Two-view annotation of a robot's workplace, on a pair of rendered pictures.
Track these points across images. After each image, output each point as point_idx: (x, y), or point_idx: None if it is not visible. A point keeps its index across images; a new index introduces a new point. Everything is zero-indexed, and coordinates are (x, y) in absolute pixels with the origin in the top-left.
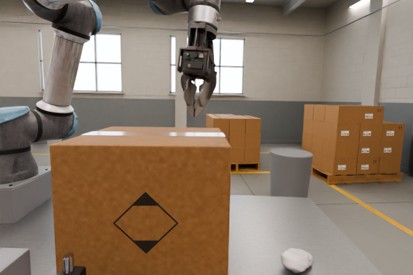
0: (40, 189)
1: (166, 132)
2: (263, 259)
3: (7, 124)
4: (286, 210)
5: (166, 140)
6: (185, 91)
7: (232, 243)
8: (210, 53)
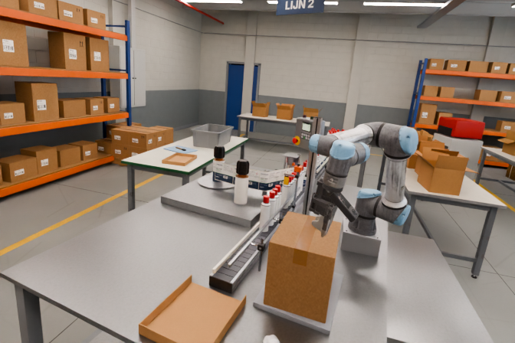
0: (363, 245)
1: (313, 234)
2: (283, 337)
3: (359, 200)
4: None
5: (288, 230)
6: (316, 217)
7: (303, 328)
8: (313, 200)
